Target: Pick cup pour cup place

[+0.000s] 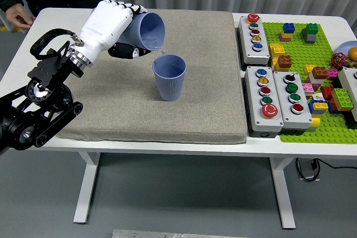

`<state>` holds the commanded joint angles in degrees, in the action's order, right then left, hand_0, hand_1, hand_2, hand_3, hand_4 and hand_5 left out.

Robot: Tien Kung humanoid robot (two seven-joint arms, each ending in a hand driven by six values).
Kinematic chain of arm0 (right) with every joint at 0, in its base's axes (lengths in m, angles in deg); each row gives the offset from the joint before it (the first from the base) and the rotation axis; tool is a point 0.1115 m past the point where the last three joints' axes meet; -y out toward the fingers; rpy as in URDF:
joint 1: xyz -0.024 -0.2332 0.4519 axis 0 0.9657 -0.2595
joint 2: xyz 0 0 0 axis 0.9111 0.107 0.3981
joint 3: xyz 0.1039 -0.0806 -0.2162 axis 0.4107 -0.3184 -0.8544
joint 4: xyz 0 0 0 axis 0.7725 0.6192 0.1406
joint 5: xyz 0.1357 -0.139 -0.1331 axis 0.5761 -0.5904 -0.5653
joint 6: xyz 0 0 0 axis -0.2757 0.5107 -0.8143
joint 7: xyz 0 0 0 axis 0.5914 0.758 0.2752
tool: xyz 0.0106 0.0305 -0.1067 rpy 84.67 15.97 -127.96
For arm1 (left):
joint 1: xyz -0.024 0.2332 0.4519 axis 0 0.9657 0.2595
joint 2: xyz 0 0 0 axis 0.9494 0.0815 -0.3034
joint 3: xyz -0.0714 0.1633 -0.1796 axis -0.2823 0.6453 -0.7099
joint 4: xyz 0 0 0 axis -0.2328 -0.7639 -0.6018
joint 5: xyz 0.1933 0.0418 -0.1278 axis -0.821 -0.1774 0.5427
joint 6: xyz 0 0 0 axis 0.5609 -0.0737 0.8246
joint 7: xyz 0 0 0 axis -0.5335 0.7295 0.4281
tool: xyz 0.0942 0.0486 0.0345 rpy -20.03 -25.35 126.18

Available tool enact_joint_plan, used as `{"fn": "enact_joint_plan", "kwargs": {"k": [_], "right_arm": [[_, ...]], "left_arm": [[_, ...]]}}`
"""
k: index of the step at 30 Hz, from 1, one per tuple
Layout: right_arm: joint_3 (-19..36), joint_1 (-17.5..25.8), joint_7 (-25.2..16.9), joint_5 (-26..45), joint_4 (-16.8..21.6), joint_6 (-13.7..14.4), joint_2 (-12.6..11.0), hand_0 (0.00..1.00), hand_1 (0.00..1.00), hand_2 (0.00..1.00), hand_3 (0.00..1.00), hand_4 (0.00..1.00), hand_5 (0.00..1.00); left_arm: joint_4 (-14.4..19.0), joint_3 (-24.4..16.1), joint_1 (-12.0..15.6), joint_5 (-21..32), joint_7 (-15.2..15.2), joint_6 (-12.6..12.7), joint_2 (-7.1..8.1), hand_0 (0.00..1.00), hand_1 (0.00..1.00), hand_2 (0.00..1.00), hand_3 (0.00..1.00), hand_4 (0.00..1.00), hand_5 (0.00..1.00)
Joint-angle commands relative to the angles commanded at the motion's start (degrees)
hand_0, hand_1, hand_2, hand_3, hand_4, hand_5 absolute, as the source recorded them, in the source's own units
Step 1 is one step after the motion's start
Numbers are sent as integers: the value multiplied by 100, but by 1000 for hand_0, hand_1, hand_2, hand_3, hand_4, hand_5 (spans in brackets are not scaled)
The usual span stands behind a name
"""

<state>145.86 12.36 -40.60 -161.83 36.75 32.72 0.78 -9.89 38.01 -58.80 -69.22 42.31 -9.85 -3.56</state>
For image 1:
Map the person's hand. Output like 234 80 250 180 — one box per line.
6 3 36 30

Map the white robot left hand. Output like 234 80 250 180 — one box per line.
74 0 153 65

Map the blue ribbed cup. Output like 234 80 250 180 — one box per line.
120 12 167 52
152 54 187 102

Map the grey-brown mat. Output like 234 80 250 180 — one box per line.
55 7 248 144

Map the grey five-button control box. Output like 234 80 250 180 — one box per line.
244 66 284 138
236 13 271 66

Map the white table leg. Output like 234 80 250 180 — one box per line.
269 157 296 229
73 151 101 224

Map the orange toy brick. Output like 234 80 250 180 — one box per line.
277 55 293 70
311 66 329 80

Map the white toy brick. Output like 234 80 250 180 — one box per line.
308 75 326 85

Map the blue and yellow toy brick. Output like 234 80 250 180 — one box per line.
308 100 329 115

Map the yellow round toy brick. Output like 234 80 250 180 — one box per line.
307 117 321 133

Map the red toy brick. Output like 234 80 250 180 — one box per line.
320 86 335 101

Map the red toy valve wheel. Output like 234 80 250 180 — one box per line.
331 52 348 69

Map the light blue plate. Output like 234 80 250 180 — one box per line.
336 41 357 57

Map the grey power adapter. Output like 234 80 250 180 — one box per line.
296 157 321 182

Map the large green toy brick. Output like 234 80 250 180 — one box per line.
331 88 354 110

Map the green studded baseplate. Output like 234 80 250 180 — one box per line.
262 22 357 144

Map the toy burger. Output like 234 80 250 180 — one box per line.
347 47 357 69

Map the white control box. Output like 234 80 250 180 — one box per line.
337 67 357 123

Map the grey selector switch control box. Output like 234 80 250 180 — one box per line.
272 71 313 135

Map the black power cord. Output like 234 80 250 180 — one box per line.
313 158 357 170

